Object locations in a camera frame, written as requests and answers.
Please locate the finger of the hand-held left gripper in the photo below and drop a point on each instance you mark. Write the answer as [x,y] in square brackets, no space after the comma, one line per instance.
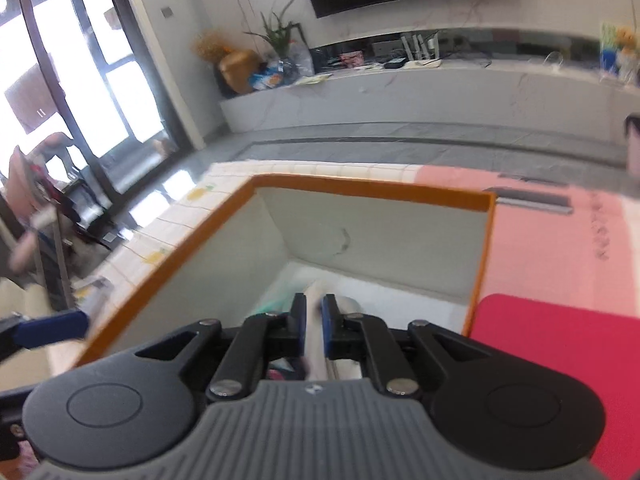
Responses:
[10,425]
[50,329]

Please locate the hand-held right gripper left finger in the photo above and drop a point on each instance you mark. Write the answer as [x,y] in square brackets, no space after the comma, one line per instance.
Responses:
[300,325]

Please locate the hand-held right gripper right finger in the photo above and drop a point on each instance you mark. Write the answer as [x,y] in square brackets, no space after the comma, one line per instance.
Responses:
[328,325]

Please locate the pale soft cloth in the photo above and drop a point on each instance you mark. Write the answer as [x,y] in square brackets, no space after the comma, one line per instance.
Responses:
[345,310]

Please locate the orange cardboard box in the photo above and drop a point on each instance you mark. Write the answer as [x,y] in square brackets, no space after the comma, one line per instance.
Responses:
[375,230]

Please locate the red storage box clear front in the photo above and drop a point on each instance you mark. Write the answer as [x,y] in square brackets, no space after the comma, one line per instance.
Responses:
[550,350]

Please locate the marble television cabinet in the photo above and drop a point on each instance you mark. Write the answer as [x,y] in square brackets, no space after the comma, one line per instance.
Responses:
[425,100]

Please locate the yellow papers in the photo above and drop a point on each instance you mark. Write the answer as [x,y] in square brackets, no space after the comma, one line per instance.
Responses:
[312,79]

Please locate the glass sliding door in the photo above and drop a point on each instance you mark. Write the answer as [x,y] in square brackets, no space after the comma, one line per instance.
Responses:
[100,85]

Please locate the blue snack packet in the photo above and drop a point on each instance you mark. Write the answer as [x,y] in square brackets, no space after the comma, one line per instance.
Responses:
[266,77]

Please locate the gold vase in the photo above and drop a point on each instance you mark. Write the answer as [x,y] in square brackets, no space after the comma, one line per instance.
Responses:
[239,71]

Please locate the pink gift box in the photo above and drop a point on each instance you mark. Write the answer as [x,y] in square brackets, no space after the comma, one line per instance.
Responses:
[351,58]

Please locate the white router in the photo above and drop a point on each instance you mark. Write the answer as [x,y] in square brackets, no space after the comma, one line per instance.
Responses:
[422,55]

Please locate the dried flower bunch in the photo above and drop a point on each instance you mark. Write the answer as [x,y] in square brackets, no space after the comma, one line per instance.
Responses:
[210,46]

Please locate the small long-leaf potted plant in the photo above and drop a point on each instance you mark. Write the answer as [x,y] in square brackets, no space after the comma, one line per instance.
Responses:
[277,30]

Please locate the brown teddy bear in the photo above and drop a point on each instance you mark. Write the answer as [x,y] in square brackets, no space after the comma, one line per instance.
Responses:
[629,47]

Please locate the wall switch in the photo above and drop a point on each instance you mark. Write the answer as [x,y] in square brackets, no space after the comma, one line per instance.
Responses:
[167,11]

